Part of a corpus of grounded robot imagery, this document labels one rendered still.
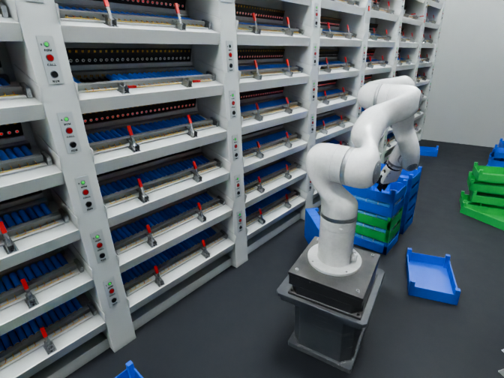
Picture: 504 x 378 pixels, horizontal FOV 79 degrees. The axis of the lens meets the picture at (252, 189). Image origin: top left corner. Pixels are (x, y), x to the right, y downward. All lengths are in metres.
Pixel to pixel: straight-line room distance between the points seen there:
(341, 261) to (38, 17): 1.14
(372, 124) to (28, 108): 1.01
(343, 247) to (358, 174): 0.28
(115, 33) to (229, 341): 1.20
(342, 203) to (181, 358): 0.86
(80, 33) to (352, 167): 0.88
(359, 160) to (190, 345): 0.98
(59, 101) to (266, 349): 1.13
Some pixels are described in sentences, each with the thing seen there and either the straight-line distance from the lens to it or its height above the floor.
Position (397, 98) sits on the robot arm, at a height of 0.92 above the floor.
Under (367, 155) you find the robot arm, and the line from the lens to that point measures 0.96.
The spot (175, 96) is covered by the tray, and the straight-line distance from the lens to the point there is 1.27.
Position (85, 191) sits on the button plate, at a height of 0.69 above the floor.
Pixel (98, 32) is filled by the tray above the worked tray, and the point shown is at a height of 1.15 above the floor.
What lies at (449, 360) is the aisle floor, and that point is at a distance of 1.50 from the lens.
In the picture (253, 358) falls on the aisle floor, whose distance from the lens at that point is 1.35.
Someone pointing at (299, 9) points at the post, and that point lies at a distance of 2.03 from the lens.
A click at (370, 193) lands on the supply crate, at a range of 1.83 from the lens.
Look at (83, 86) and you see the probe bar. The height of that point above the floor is 1.00.
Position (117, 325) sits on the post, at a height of 0.11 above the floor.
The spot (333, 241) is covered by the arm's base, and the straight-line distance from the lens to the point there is 1.08.
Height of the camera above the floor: 1.05
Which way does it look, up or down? 22 degrees down
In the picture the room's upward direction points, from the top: 2 degrees counter-clockwise
